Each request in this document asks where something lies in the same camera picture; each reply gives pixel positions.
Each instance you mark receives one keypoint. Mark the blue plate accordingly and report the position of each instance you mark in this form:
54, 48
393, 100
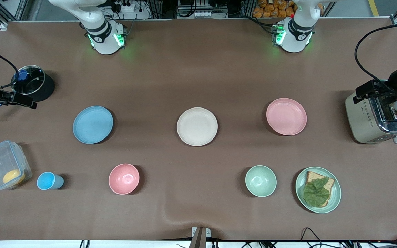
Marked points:
92, 124

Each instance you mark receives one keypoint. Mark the brown bread slice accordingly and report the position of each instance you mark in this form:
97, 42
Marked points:
313, 176

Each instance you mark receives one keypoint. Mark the blue plastic ladle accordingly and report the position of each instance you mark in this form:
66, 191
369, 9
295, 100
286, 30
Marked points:
21, 75

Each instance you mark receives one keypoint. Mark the blue cup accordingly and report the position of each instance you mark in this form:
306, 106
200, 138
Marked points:
47, 181

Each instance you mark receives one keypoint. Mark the brown table mat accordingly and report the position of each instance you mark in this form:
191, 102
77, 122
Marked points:
198, 75

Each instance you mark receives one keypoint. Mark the green plate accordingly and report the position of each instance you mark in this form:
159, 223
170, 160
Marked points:
336, 194

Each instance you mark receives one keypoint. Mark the white power strip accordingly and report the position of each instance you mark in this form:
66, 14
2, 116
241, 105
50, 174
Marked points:
125, 6

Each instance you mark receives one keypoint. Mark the green lettuce leaf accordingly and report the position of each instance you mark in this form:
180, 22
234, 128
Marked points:
315, 194

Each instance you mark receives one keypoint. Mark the pink bowl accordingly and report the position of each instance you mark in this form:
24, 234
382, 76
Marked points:
124, 179

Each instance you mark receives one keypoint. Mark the metal mount bracket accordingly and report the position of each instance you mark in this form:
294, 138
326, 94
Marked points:
200, 236

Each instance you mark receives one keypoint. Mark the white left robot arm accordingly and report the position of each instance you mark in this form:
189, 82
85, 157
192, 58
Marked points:
293, 36

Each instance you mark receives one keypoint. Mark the black steel pot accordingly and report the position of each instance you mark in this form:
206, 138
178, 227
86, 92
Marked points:
45, 91

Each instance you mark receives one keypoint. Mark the beige plate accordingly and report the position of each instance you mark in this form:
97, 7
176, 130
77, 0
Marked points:
197, 126

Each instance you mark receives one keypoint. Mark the green bowl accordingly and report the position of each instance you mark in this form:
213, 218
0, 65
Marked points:
261, 181

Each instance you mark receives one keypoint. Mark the beige steel toaster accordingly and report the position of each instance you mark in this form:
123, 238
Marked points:
360, 127

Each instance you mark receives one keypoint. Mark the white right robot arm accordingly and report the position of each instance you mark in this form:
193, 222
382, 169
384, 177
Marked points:
102, 38

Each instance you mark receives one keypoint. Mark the orange snack bag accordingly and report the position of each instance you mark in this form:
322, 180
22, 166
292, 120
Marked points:
274, 8

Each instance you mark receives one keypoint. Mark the pink plate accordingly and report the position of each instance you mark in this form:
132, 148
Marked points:
286, 116

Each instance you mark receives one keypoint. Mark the orange round food item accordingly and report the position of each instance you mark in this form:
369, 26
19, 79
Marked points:
13, 176

